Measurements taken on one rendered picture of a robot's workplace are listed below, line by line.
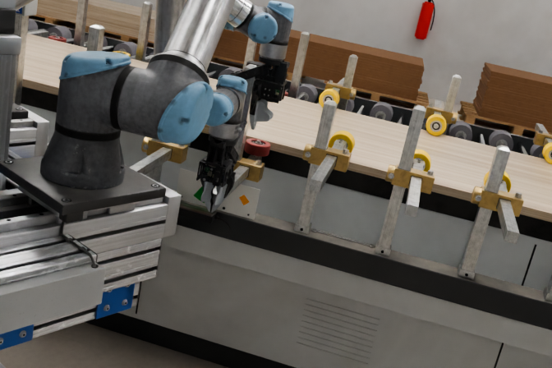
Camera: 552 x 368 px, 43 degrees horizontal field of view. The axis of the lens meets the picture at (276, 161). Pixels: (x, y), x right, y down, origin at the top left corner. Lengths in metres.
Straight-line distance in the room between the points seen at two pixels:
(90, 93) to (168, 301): 1.50
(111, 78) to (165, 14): 0.37
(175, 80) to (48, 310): 0.43
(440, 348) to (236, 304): 0.72
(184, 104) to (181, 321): 1.56
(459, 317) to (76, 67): 1.42
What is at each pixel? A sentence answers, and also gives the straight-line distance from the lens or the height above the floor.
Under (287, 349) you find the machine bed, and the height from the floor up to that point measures 0.16.
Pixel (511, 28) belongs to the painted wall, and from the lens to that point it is 9.26.
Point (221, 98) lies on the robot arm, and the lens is 1.60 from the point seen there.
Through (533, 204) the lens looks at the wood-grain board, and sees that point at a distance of 2.32.
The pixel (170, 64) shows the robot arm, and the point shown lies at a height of 1.28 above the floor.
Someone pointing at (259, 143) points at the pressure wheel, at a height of 0.91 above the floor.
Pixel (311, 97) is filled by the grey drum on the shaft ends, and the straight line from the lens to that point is 3.57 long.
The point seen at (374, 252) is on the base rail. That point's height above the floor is 0.70.
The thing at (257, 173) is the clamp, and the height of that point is 0.85.
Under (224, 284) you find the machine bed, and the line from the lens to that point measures 2.53.
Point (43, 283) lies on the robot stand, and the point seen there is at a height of 0.95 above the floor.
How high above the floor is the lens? 1.51
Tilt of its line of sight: 17 degrees down
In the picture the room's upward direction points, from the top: 12 degrees clockwise
